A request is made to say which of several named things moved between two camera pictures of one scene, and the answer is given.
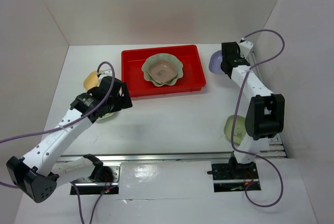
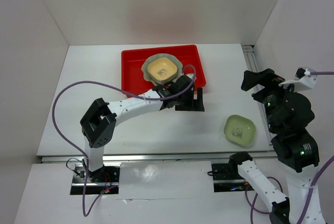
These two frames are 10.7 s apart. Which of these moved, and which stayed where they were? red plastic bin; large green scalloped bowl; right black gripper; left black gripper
Moved: right black gripper; left black gripper
Stayed: red plastic bin; large green scalloped bowl
